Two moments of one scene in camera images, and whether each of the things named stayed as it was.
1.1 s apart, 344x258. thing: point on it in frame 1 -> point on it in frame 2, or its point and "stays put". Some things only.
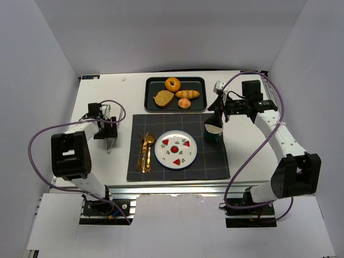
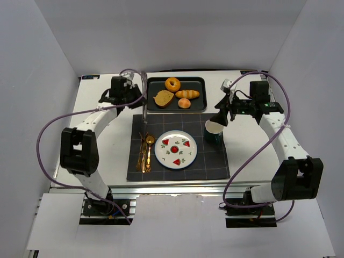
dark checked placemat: x=210 y=162 stays put
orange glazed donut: x=172 y=84 stays put
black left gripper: x=108 y=131 -> x=136 y=95
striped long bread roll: x=187 y=94 stays put
